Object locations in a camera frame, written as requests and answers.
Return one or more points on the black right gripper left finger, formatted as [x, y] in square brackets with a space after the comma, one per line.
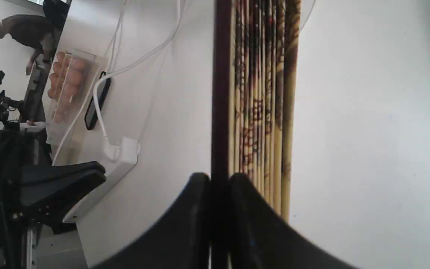
[178, 240]

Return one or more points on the clear box of eggs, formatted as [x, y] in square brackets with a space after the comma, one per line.
[72, 76]

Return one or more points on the black robot equipment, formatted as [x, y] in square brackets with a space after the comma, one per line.
[33, 194]

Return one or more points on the person in brown shirt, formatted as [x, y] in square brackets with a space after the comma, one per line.
[33, 31]

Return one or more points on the white power strip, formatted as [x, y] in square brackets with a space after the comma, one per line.
[115, 171]

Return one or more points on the folding paper fan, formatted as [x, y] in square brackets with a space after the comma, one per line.
[255, 68]

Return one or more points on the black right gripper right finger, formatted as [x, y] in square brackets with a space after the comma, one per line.
[261, 239]

